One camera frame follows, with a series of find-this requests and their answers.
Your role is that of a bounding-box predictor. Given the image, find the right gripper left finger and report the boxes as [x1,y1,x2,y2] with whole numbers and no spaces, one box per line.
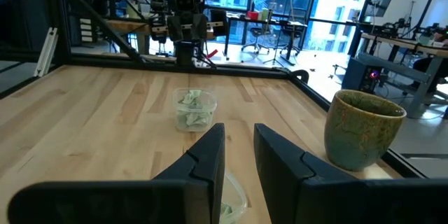
[7,122,226,224]

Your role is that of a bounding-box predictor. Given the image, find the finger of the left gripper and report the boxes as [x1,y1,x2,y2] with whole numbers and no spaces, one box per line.
[191,13,209,42]
[167,13,184,42]

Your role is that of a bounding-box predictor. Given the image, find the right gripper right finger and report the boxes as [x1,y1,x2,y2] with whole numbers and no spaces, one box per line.
[253,122,448,224]

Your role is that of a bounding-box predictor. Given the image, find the wooden workbench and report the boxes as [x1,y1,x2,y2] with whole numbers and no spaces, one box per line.
[104,19,225,55]

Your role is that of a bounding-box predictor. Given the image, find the black office chair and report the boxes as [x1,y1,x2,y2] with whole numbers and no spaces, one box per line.
[241,26,271,55]
[278,24,306,66]

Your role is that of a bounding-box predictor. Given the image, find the clear plastic bag of candies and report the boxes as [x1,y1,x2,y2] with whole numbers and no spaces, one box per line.
[218,171,249,224]

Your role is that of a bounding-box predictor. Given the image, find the green glazed ceramic mug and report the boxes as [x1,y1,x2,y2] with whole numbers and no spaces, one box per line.
[324,89,407,172]

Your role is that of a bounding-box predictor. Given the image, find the clear plastic deli container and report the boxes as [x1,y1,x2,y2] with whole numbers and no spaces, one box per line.
[171,87,218,133]

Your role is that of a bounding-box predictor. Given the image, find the black computer tower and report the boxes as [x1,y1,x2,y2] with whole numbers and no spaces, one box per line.
[342,57,384,94]

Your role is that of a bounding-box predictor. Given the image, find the white aluminium extrusion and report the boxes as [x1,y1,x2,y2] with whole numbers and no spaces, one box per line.
[34,27,59,78]

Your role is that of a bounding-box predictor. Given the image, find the wooden desk with grey legs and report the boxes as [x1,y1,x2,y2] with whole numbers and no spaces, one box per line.
[356,31,448,120]

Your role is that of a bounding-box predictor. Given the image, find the grey tilted monitor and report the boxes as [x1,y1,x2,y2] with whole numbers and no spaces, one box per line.
[363,0,396,18]

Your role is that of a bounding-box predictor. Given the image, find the black aluminium table frame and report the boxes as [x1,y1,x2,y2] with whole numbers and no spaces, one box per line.
[0,0,426,179]

